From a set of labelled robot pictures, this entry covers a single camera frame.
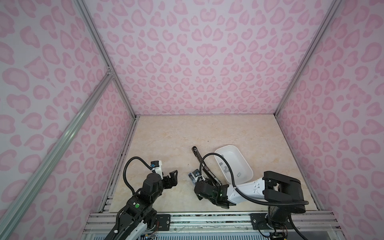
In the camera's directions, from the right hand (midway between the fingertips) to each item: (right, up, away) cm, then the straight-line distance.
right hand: (196, 183), depth 84 cm
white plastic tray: (+28, +5, +7) cm, 29 cm away
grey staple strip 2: (+26, +3, +6) cm, 27 cm away
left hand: (-13, +9, -5) cm, 16 cm away
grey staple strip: (+19, +6, +7) cm, 21 cm away
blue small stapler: (-1, +5, -8) cm, 10 cm away
